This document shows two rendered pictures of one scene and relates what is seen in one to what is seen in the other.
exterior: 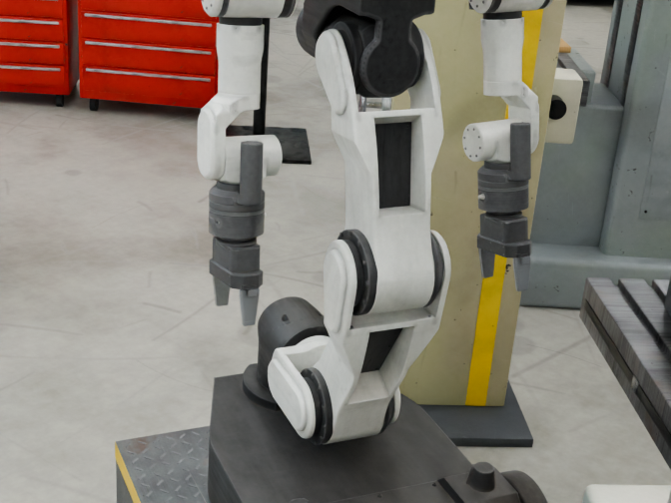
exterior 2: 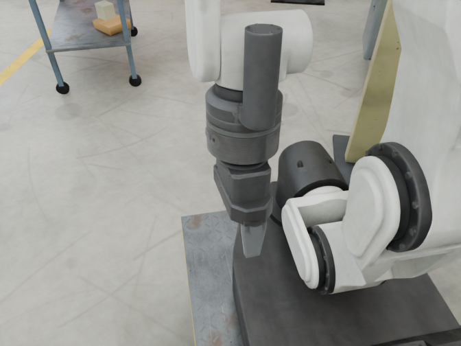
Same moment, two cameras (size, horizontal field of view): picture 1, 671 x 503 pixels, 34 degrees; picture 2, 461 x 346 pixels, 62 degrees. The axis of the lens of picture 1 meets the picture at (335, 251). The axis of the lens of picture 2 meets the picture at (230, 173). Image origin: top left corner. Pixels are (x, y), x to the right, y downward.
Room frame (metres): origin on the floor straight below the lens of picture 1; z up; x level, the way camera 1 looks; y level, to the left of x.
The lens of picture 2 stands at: (1.26, 0.08, 1.38)
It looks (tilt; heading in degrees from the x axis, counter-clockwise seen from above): 44 degrees down; 14
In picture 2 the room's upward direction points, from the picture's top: straight up
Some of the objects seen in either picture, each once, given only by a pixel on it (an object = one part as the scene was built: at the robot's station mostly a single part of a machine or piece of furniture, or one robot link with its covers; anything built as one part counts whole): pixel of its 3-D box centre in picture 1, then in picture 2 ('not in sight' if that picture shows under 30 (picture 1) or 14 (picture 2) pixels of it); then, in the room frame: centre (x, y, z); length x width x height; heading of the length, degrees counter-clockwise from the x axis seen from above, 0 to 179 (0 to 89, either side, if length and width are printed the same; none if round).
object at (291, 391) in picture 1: (334, 388); (337, 237); (1.82, -0.02, 0.68); 0.21 x 0.20 x 0.13; 25
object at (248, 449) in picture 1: (336, 436); (334, 271); (1.79, -0.03, 0.59); 0.64 x 0.52 x 0.33; 25
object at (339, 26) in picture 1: (370, 54); not in sight; (1.78, -0.03, 1.34); 0.14 x 0.13 x 0.12; 115
